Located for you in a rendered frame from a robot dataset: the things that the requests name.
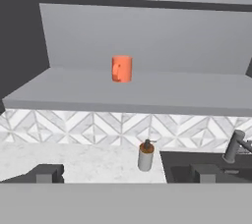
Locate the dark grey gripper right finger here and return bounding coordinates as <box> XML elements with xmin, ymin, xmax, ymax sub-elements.
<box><xmin>189</xmin><ymin>163</ymin><xmax>252</xmax><ymax>185</ymax></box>

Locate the grey open cabinet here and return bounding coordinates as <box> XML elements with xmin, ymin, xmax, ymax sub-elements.
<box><xmin>1</xmin><ymin>0</ymin><xmax>252</xmax><ymax>118</ymax></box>

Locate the white soap dispenser brown top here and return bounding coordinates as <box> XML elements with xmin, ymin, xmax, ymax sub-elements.
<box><xmin>137</xmin><ymin>139</ymin><xmax>158</xmax><ymax>172</ymax></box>

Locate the dark grey cabinet door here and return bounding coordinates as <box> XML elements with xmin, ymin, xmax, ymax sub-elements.
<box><xmin>0</xmin><ymin>0</ymin><xmax>51</xmax><ymax>115</ymax></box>

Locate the orange mug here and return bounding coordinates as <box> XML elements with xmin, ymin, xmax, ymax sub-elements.
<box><xmin>111</xmin><ymin>55</ymin><xmax>134</xmax><ymax>84</ymax></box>

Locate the dark grey sink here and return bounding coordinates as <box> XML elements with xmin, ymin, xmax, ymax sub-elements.
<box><xmin>158</xmin><ymin>150</ymin><xmax>252</xmax><ymax>185</ymax></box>

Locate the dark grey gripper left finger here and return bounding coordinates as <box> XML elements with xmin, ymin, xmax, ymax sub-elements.
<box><xmin>0</xmin><ymin>163</ymin><xmax>65</xmax><ymax>185</ymax></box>

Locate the grey tap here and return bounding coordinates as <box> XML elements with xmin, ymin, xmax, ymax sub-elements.
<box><xmin>221</xmin><ymin>129</ymin><xmax>252</xmax><ymax>165</ymax></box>

